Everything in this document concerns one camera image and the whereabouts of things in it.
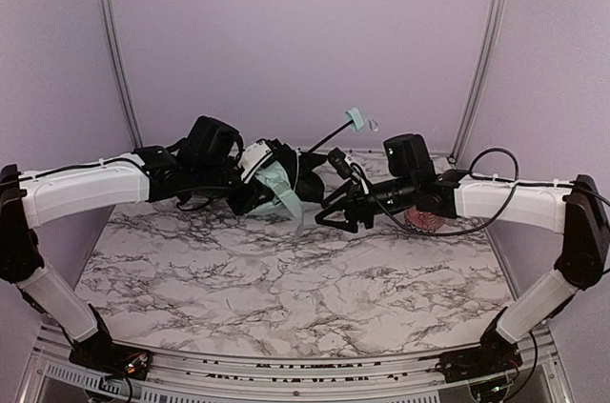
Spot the mint green folding umbrella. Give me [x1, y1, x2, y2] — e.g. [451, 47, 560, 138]
[248, 107, 379, 238]

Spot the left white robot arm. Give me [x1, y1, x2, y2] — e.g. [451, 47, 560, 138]
[1, 116, 272, 380]

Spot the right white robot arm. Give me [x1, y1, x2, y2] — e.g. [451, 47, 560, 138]
[315, 134, 609, 383]

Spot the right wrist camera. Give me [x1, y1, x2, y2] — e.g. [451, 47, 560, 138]
[327, 148, 370, 194]

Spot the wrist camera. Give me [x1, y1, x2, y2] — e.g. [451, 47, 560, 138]
[237, 139, 274, 184]
[327, 148, 370, 194]

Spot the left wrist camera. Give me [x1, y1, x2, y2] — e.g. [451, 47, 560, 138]
[237, 139, 274, 184]

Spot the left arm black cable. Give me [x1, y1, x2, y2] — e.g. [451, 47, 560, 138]
[13, 154, 230, 213]

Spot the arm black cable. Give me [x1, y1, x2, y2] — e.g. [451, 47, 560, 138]
[13, 154, 230, 213]
[352, 148, 610, 237]

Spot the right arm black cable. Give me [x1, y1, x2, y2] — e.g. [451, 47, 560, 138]
[352, 148, 610, 237]

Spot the front aluminium rail base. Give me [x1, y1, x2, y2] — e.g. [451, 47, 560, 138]
[16, 325, 574, 402]

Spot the right aluminium frame post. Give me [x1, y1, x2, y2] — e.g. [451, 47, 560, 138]
[451, 0, 506, 161]

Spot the aluminium frame post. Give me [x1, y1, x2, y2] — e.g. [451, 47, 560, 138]
[451, 0, 506, 161]
[98, 0, 144, 148]

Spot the left aluminium frame post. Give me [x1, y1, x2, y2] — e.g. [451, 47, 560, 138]
[98, 0, 144, 148]

